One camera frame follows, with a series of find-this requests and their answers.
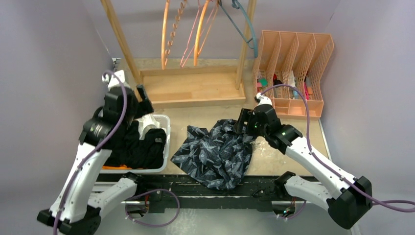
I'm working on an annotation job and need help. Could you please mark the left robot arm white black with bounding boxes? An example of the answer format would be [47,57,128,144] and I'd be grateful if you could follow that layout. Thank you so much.
[37,85,154,235]

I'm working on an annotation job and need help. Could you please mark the black shorts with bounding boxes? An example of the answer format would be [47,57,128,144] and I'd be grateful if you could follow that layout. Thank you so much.
[104,120,167,169]

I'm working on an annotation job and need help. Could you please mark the orange hanger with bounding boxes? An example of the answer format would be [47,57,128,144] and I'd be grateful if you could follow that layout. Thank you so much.
[193,0,219,66]
[161,0,188,70]

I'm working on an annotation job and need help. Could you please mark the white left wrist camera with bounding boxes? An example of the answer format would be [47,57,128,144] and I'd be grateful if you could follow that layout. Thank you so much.
[102,70,130,91]

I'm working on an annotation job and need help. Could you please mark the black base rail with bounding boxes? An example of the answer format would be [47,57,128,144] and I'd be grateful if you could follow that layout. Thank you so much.
[133,174,304,213]

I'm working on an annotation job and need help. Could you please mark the orange shorts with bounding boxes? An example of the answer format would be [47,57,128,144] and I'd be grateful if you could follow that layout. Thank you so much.
[102,165,132,170]

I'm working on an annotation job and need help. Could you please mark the dark camouflage shorts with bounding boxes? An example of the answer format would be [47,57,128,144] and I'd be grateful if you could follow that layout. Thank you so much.
[171,119,257,190]

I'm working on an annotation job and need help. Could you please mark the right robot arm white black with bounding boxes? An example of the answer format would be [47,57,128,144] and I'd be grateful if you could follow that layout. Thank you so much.
[235,104,372,229]

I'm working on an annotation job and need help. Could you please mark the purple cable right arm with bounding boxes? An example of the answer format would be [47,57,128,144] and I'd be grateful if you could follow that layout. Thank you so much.
[261,84,415,213]

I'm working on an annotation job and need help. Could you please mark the pink plastic file organizer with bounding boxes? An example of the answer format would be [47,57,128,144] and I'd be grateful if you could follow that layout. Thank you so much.
[252,30,334,120]

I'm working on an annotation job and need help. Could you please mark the white shorts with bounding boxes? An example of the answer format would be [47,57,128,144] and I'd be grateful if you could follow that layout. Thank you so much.
[137,114,161,140]

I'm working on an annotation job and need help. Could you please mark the pink small bottle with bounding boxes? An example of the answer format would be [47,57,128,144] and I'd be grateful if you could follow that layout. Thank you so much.
[256,82,266,93]

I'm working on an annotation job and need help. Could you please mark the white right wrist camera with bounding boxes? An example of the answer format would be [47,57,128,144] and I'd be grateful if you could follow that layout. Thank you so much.
[254,93,273,107]

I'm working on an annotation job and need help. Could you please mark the pink thin hanger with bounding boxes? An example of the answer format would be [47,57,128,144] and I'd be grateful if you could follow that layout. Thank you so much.
[179,0,205,69]

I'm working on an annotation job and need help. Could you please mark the grey-blue plastic hanger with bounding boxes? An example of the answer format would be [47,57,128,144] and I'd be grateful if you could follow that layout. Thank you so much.
[219,0,259,58]

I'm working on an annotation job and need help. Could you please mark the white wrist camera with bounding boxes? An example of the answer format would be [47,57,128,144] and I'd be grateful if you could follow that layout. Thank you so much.
[254,93,273,107]
[102,70,130,91]

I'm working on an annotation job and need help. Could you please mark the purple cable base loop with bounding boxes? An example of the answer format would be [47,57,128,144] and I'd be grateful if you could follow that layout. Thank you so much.
[125,188,181,228]

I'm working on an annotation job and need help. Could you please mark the wooden clothes rack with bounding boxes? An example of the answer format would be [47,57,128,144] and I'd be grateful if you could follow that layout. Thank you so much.
[101,0,258,108]

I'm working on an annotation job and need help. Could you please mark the white plastic basket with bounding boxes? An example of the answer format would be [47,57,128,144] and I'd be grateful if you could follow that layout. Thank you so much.
[100,114,171,174]

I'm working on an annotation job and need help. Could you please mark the green small item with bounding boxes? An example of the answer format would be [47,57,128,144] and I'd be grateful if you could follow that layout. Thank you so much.
[258,78,268,87]

